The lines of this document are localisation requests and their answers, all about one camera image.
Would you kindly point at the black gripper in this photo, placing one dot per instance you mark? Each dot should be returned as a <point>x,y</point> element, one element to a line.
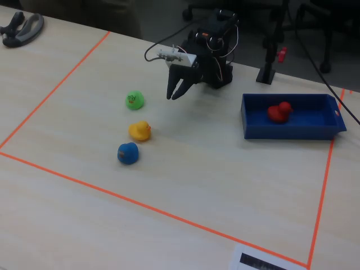
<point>180,75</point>

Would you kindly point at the red rubber duck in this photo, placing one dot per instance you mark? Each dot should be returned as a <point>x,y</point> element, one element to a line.
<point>279,112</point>

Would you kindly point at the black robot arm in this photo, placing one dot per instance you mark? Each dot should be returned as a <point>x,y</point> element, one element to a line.
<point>219,64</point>

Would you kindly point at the green rubber duck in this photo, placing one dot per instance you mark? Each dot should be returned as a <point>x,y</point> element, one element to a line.
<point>135,100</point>

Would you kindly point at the yellow rubber duck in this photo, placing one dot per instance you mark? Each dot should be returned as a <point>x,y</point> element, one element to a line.
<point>139,130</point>

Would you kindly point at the blue rubber duck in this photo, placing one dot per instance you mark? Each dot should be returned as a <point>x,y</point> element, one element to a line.
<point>128,153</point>

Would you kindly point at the blue plastic box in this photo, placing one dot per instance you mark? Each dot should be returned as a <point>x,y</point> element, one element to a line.
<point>292,132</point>

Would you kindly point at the black chair caster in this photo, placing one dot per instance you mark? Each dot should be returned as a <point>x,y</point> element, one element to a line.
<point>188,13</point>

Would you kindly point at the black clamp stand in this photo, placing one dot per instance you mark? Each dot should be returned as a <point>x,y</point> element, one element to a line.
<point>268,64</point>

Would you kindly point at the orange tape strip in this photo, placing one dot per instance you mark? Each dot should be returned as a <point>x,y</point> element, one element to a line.
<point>140,205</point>
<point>323,188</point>
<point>56,87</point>

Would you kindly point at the black office chair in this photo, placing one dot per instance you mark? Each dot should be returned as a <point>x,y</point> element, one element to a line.
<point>323,33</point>

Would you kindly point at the white paper with black bar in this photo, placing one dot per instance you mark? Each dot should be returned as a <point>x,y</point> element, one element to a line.
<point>253,258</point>

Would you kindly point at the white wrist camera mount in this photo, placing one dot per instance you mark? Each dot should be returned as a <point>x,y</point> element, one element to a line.
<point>177,56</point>

